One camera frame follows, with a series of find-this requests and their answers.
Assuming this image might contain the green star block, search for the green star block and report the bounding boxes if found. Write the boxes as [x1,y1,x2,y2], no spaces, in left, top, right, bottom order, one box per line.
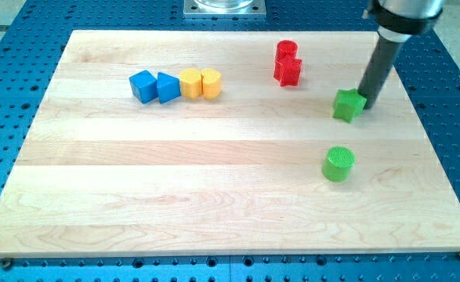
[332,89,367,123]

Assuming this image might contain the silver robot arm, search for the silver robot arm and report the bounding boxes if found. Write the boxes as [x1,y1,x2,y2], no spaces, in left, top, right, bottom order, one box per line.
[362,0,445,43]

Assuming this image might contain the red star block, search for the red star block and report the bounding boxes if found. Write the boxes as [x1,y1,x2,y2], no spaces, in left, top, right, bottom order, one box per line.
[273,56,302,87]

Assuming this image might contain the yellow heart block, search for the yellow heart block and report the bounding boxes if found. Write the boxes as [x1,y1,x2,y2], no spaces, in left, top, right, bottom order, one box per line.
[201,68,223,99]

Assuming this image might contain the yellow hexagon block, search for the yellow hexagon block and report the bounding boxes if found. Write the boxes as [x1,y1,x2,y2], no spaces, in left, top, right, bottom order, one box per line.
[179,68,202,99]

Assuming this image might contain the blue triangle block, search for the blue triangle block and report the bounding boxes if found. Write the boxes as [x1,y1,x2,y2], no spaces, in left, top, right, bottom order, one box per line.
[157,72,181,104]

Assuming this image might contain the light wooden board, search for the light wooden board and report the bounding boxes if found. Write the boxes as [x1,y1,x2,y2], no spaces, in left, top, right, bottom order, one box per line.
[0,30,460,258]

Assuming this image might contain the blue cube block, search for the blue cube block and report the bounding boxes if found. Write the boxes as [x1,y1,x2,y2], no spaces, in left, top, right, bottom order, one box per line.
[129,70,158,104]

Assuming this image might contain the red cylinder block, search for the red cylinder block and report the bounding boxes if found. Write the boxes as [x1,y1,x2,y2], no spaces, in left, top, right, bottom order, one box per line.
[275,40,298,62]

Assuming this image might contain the green cylinder block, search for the green cylinder block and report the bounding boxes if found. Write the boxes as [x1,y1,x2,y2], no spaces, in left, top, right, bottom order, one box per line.
[321,146,355,182]

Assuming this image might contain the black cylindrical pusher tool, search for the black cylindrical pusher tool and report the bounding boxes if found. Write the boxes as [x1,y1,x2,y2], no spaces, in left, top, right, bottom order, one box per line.
[357,35,404,110]

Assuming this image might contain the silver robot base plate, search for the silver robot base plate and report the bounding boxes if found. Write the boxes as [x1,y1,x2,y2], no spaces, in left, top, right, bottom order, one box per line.
[183,0,266,16]

